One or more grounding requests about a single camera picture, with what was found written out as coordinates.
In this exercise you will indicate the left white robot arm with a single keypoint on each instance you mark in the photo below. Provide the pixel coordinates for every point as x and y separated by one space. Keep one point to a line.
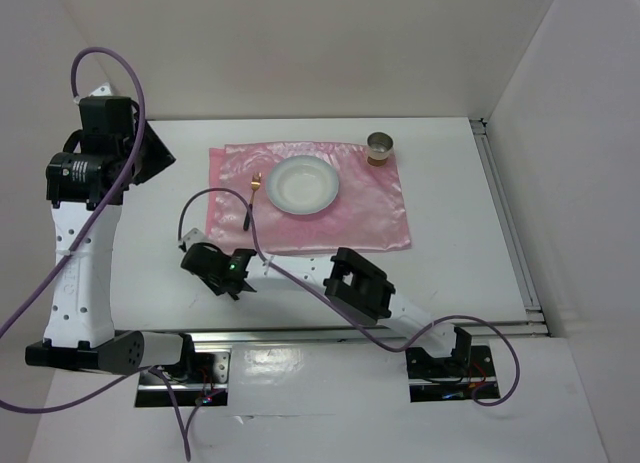
86 182

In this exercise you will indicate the white blue-rimmed plate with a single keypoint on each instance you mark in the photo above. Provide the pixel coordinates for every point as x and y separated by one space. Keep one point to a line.
302 185

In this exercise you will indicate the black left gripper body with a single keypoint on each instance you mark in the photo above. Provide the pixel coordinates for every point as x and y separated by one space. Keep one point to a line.
153 156

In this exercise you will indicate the metal cup with tan band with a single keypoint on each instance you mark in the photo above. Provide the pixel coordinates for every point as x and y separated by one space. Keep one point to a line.
379 148

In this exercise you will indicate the pink satin rose cloth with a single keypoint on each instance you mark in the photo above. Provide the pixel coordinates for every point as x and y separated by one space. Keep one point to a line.
368 213

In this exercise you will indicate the gold fork green handle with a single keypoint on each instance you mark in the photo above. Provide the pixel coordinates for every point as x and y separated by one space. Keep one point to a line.
255 186

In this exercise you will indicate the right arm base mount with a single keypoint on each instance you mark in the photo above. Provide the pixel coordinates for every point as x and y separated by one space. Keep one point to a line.
430 381

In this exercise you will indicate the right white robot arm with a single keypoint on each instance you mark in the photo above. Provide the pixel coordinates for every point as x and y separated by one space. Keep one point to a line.
354 287

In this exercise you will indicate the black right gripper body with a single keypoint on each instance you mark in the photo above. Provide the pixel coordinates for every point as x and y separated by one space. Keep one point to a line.
214 285

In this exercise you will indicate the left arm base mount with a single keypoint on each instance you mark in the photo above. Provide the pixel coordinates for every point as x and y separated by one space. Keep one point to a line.
205 383

